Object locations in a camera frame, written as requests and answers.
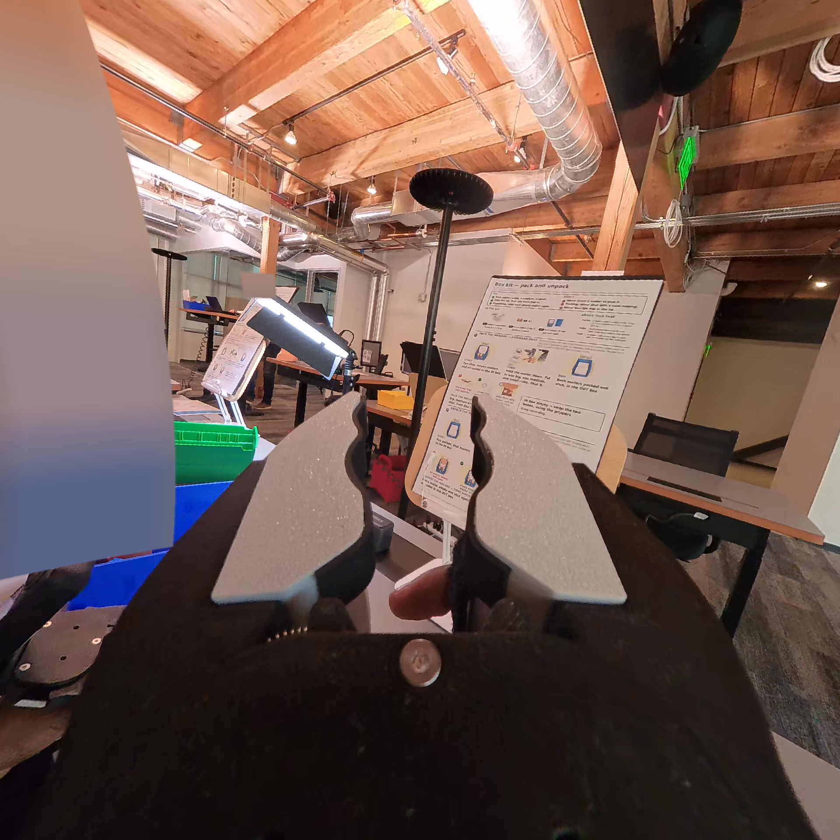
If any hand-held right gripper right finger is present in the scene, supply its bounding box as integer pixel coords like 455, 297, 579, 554
448, 395, 629, 632

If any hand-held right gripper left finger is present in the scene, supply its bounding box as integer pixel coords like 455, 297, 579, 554
210, 392, 378, 611

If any person's left hand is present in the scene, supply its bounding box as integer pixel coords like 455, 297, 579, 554
0, 705, 74, 778

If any person's right hand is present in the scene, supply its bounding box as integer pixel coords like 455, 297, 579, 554
389, 566, 452, 621

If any red bag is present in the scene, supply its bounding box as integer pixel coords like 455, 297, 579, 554
369, 453, 408, 503

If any blue plastic bin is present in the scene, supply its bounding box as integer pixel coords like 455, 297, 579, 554
66, 481, 234, 611

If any green plastic bin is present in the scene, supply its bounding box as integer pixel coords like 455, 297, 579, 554
174, 420, 260, 487

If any brown wooden desk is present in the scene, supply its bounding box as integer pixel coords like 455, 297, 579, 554
266, 356, 411, 429

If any black bag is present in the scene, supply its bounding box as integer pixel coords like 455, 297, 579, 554
646, 512, 721, 563

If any clear acrylic sign holder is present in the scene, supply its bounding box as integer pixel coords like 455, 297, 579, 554
200, 298, 270, 403

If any black mesh office chair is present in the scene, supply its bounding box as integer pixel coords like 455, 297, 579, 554
633, 413, 739, 476

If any bright led light panel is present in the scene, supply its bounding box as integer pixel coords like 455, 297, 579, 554
246, 297, 358, 380

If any grey top wooden desk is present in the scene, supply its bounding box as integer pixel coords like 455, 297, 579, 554
617, 451, 826, 637

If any printed instruction sign board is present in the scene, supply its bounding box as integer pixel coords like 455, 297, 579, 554
403, 276, 665, 526

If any standing desk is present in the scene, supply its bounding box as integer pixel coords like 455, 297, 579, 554
180, 306, 241, 383

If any slim black floor lamp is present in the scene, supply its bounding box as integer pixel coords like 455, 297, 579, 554
152, 248, 189, 358

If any green exit sign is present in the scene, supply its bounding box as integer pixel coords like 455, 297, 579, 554
675, 128, 702, 191

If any black round ceiling speaker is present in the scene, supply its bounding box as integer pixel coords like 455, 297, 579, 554
659, 0, 744, 98

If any silver ceiling air duct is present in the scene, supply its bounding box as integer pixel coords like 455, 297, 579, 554
351, 0, 603, 241

